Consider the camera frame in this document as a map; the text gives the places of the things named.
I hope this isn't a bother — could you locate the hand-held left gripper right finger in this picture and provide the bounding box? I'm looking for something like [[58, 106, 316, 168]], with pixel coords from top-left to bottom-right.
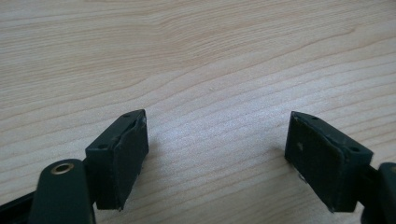
[[284, 111, 374, 214]]

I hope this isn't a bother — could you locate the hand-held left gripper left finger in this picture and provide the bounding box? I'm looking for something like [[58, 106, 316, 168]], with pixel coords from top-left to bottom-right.
[[84, 109, 149, 211]]

